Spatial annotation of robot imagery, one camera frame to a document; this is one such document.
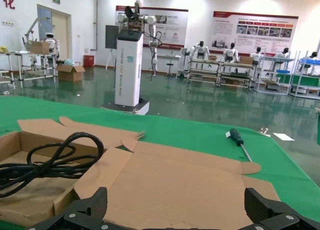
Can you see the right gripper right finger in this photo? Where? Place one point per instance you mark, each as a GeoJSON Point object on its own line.
{"type": "Point", "coordinates": [270, 212]}

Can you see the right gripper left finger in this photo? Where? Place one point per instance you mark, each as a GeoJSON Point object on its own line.
{"type": "Point", "coordinates": [85, 215]}

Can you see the cardboard box with open lid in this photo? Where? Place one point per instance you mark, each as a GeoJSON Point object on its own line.
{"type": "Point", "coordinates": [175, 185]}

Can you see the cardboard box with torn edge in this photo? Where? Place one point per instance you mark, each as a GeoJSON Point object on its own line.
{"type": "Point", "coordinates": [37, 129]}

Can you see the open cardboard box on floor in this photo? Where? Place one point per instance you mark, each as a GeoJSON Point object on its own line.
{"type": "Point", "coordinates": [71, 73]}

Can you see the red box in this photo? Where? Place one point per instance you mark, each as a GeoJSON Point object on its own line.
{"type": "Point", "coordinates": [88, 60]}

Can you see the cardboard box on rack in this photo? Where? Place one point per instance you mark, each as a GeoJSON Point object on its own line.
{"type": "Point", "coordinates": [38, 47]}

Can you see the green tablecloth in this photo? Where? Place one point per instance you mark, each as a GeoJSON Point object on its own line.
{"type": "Point", "coordinates": [200, 134]}

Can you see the white shelf with green panels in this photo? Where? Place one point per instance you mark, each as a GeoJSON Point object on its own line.
{"type": "Point", "coordinates": [305, 82]}

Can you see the white shelf with blue trays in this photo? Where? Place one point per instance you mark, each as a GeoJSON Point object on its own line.
{"type": "Point", "coordinates": [275, 72]}

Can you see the white tube rack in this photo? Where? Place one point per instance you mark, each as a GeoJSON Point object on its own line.
{"type": "Point", "coordinates": [32, 69]}

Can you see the white humanoid robot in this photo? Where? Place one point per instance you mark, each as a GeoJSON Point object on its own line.
{"type": "Point", "coordinates": [257, 55]}
{"type": "Point", "coordinates": [312, 58]}
{"type": "Point", "coordinates": [231, 53]}
{"type": "Point", "coordinates": [200, 49]}
{"type": "Point", "coordinates": [283, 53]}

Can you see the small white round-headed robot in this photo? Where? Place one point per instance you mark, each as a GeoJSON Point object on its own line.
{"type": "Point", "coordinates": [51, 40]}

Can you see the beige door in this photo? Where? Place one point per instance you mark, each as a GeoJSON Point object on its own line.
{"type": "Point", "coordinates": [61, 37]}

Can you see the dark screen on stand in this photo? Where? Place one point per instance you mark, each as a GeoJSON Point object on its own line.
{"type": "Point", "coordinates": [110, 37]}

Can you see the green exit sign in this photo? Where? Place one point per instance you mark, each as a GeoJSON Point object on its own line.
{"type": "Point", "coordinates": [56, 0]}

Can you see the tube frame workbench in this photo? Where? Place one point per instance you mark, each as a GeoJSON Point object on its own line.
{"type": "Point", "coordinates": [203, 71]}
{"type": "Point", "coordinates": [236, 76]}

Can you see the large red-framed wall poster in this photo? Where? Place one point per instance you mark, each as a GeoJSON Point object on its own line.
{"type": "Point", "coordinates": [225, 32]}

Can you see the small red-framed wall poster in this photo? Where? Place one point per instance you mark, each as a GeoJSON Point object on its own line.
{"type": "Point", "coordinates": [172, 27]}

